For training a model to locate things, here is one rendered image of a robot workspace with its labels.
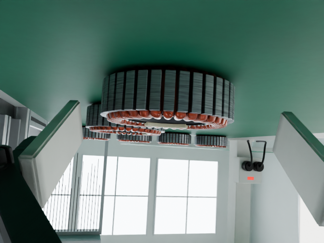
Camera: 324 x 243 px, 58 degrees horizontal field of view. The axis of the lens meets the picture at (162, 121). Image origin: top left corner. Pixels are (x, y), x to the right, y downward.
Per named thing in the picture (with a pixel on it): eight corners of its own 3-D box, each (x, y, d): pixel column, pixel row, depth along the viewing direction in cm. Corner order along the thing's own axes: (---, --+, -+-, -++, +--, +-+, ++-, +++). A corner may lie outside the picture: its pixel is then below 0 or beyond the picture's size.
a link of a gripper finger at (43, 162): (42, 211, 14) (26, 211, 14) (83, 141, 20) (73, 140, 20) (33, 157, 12) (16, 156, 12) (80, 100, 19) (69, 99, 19)
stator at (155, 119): (88, 58, 20) (84, 113, 19) (253, 67, 20) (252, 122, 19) (114, 91, 31) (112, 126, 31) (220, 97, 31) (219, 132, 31)
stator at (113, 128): (89, 109, 47) (87, 132, 46) (84, 97, 36) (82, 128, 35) (158, 114, 49) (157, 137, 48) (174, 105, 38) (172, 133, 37)
